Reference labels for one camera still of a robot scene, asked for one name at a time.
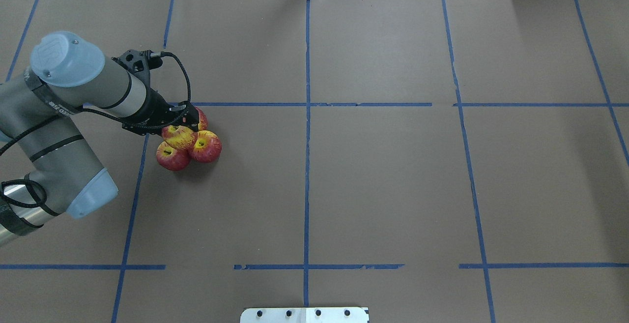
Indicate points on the red yellow apple front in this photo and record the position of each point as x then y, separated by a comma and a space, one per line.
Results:
206, 147

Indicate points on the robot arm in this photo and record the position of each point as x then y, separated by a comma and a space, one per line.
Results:
66, 76

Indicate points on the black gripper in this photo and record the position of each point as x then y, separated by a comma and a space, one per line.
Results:
157, 108

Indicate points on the red yellow apple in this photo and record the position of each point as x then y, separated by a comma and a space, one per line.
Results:
172, 159
179, 137
202, 123
206, 147

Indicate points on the red yellow apple back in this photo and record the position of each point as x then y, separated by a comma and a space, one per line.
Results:
202, 123

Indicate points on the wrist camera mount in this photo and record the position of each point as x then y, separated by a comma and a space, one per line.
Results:
139, 63

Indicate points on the white pedestal base plate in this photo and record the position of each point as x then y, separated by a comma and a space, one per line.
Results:
306, 315

